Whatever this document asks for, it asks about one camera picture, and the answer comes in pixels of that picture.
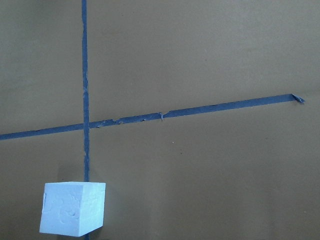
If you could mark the light blue foam block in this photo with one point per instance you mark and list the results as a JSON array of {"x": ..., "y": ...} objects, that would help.
[{"x": 72, "y": 208}]

